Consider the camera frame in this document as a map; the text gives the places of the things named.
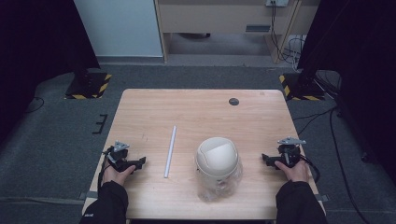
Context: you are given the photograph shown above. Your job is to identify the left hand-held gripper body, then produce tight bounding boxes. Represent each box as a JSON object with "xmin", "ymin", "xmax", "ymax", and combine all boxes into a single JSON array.
[{"xmin": 105, "ymin": 141, "xmax": 131, "ymax": 173}]

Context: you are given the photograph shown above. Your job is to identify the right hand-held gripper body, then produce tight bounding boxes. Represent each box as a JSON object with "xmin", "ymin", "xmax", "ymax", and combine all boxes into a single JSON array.
[{"xmin": 276, "ymin": 136, "xmax": 308, "ymax": 169}]

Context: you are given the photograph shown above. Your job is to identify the person's left hand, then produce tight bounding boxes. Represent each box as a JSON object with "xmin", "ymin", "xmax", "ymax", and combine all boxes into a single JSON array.
[{"xmin": 102, "ymin": 159, "xmax": 137, "ymax": 187}]

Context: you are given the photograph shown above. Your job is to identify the person's right hand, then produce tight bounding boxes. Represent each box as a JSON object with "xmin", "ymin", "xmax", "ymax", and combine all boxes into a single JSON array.
[{"xmin": 274, "ymin": 160, "xmax": 311, "ymax": 184}]

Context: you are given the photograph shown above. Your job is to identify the white plastic stick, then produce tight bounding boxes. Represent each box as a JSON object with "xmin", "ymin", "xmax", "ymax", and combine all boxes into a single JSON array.
[{"xmin": 163, "ymin": 125, "xmax": 177, "ymax": 179}]

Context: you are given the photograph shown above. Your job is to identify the beige dome-lid trash bin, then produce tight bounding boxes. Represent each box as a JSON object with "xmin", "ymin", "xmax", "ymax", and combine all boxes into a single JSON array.
[{"xmin": 194, "ymin": 136, "xmax": 240, "ymax": 183}]

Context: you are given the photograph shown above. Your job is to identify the clear plastic cup with lid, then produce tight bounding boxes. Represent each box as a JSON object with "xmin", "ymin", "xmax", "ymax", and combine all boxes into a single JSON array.
[{"xmin": 195, "ymin": 155, "xmax": 244, "ymax": 203}]

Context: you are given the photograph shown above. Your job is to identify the black stand base yellow stripes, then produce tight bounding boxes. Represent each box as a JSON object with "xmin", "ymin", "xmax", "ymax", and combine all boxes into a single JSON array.
[
  {"xmin": 278, "ymin": 72, "xmax": 327, "ymax": 102},
  {"xmin": 64, "ymin": 72, "xmax": 113, "ymax": 101}
]

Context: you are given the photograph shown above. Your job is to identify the black curtain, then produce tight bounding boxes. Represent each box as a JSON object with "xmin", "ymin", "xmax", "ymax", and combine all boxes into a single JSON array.
[
  {"xmin": 0, "ymin": 0, "xmax": 101, "ymax": 144},
  {"xmin": 296, "ymin": 0, "xmax": 396, "ymax": 185}
]

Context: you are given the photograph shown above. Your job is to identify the white partition panel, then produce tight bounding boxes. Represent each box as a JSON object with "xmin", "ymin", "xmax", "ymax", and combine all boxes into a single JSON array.
[{"xmin": 73, "ymin": 0, "xmax": 164, "ymax": 58}]

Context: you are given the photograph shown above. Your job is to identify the light wooden desk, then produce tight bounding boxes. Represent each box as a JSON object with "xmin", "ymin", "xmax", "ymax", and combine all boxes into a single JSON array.
[{"xmin": 154, "ymin": 0, "xmax": 322, "ymax": 65}]

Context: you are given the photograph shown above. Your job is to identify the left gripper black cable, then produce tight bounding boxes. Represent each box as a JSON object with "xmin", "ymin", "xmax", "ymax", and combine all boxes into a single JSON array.
[{"xmin": 97, "ymin": 147, "xmax": 115, "ymax": 191}]

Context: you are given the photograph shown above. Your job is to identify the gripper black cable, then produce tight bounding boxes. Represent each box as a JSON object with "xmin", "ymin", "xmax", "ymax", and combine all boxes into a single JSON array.
[
  {"xmin": 97, "ymin": 147, "xmax": 115, "ymax": 191},
  {"xmin": 299, "ymin": 154, "xmax": 321, "ymax": 184}
]

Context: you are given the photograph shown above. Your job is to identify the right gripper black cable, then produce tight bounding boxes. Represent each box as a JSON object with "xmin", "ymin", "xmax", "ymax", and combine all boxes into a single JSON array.
[{"xmin": 299, "ymin": 154, "xmax": 321, "ymax": 184}]

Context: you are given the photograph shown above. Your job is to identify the black floor cable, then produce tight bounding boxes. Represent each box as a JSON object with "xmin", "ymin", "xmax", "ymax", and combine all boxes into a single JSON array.
[
  {"xmin": 291, "ymin": 69, "xmax": 375, "ymax": 224},
  {"xmin": 23, "ymin": 95, "xmax": 45, "ymax": 115}
]

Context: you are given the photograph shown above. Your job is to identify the bundle of black wall cables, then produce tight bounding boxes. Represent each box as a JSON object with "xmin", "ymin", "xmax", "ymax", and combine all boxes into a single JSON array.
[{"xmin": 270, "ymin": 1, "xmax": 307, "ymax": 71}]

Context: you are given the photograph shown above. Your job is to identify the grey wall socket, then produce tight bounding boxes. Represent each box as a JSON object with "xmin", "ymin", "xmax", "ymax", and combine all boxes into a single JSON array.
[{"xmin": 264, "ymin": 0, "xmax": 290, "ymax": 8}]

